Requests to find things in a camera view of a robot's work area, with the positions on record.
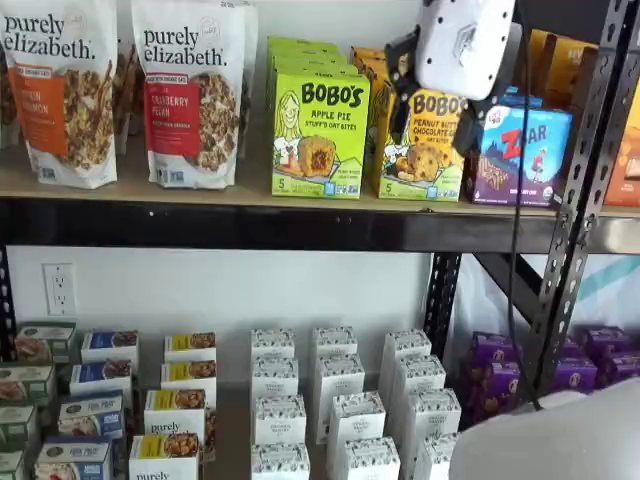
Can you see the yellow label granola box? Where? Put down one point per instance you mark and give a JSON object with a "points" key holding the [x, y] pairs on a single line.
{"points": [[189, 376], [190, 346], [165, 457], [175, 415]]}

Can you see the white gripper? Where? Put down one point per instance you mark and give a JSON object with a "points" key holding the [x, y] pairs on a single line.
{"points": [[465, 45]]}

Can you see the granola bag red label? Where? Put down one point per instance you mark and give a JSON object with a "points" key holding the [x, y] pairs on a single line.
{"points": [[190, 125]]}

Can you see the white granola bag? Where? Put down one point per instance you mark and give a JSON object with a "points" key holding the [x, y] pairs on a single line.
{"points": [[6, 100]]}

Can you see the dark yellow snack box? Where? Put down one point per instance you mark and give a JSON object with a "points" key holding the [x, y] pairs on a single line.
{"points": [[560, 65]]}

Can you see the yellow Bobo's peanut butter box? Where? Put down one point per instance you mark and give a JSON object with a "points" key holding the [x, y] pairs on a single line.
{"points": [[372, 64], [377, 87], [430, 165], [367, 52]]}

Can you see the purple snack box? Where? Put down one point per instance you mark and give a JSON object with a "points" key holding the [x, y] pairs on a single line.
{"points": [[497, 349], [492, 395], [622, 369], [607, 341], [576, 375]]}

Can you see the green label oatmeal box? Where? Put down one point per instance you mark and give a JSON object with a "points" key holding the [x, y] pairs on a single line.
{"points": [[10, 465], [17, 425], [47, 337], [27, 382]]}

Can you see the black metal shelf rack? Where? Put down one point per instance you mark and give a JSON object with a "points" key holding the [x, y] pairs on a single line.
{"points": [[250, 225]]}

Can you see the green Bobo's apple pie box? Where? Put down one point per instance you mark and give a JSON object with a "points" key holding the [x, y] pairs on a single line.
{"points": [[305, 54], [300, 42], [320, 135], [310, 66]]}

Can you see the particle board shelf panel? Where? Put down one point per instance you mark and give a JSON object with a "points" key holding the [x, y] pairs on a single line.
{"points": [[127, 191]]}

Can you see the white wall power outlet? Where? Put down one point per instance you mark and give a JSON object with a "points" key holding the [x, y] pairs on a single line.
{"points": [[59, 290]]}

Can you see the blue label oatmeal box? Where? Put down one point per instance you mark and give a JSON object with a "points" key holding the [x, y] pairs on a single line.
{"points": [[72, 460], [90, 415], [100, 377], [110, 345]]}

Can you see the orange snack box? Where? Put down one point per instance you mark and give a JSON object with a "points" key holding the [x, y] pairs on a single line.
{"points": [[625, 170]]}

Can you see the granola bag orange label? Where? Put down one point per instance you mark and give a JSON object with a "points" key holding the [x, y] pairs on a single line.
{"points": [[65, 125], [125, 85]]}

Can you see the white patterned carton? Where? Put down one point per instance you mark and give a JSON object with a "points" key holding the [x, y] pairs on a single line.
{"points": [[280, 462], [272, 342], [371, 460], [356, 420], [420, 375], [340, 380], [335, 340], [275, 377], [407, 347], [432, 412], [280, 420], [435, 457]]}

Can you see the white plastic sheet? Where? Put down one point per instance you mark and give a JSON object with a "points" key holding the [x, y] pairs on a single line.
{"points": [[480, 312]]}

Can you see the white patterned small boxes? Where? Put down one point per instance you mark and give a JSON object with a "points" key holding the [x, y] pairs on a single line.
{"points": [[232, 430]]}

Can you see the perforated grey metal upright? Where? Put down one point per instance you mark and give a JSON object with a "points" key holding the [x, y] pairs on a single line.
{"points": [[575, 210]]}

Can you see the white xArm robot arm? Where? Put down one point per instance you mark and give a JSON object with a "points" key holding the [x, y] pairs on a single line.
{"points": [[550, 440]]}

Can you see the blue Zbar snack box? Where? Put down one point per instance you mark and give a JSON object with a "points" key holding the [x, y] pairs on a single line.
{"points": [[532, 97], [545, 150]]}

